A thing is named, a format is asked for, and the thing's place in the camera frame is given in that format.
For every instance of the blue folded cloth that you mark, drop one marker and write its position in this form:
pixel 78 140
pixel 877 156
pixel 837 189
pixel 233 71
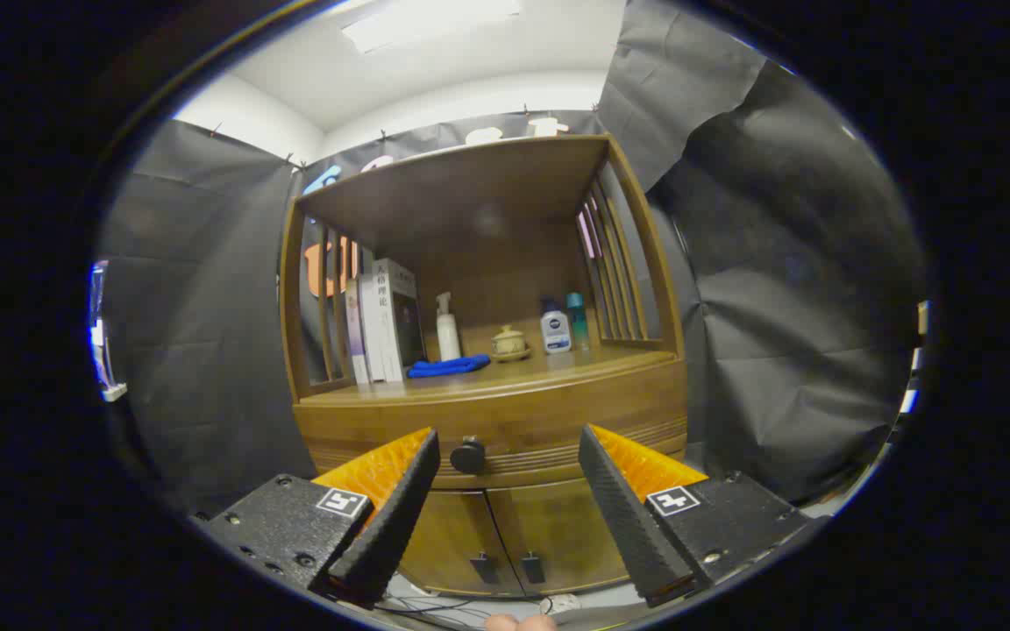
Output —
pixel 448 366

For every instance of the thick white book dark cover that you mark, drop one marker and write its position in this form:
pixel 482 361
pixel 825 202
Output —
pixel 400 315

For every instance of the wooden cabinet door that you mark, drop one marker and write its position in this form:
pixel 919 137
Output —
pixel 558 526
pixel 452 535

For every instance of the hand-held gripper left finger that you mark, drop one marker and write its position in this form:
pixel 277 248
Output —
pixel 395 517

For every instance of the wooden countertop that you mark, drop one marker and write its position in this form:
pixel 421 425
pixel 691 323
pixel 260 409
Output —
pixel 540 372

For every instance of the teal translucent bottle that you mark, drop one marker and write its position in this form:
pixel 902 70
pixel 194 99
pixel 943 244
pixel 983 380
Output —
pixel 578 320

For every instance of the thin white book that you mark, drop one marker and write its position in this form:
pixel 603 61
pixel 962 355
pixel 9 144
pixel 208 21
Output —
pixel 372 333

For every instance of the lidded tea cup with saucer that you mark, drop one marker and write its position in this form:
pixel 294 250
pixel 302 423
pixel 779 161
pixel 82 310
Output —
pixel 509 343

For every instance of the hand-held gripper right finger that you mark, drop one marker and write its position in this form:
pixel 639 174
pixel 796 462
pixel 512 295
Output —
pixel 628 526

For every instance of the thin purple book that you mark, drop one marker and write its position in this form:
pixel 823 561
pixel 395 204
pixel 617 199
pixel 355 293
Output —
pixel 354 324

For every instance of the white lotion bottle blue cap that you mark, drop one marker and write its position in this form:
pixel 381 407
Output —
pixel 556 333

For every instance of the white pump bottle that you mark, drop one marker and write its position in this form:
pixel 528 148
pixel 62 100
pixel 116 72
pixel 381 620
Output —
pixel 448 337

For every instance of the wooden drawer with black knob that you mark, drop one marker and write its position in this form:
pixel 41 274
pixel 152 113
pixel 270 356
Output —
pixel 514 421

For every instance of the wooden cabinet with slatted sides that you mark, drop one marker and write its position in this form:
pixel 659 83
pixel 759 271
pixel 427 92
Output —
pixel 470 193

